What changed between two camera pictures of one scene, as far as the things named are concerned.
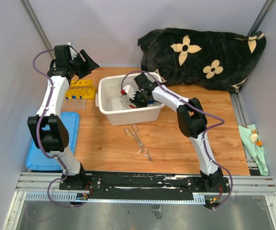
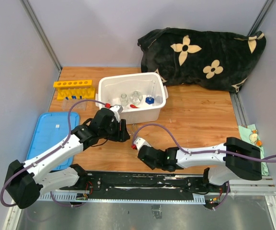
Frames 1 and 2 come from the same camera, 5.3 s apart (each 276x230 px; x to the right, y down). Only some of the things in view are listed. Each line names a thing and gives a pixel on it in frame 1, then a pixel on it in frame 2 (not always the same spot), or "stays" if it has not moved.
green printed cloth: (249, 134) stays
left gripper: (88, 65) to (118, 136)
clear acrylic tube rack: (74, 105) stays
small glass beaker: (124, 100) stays
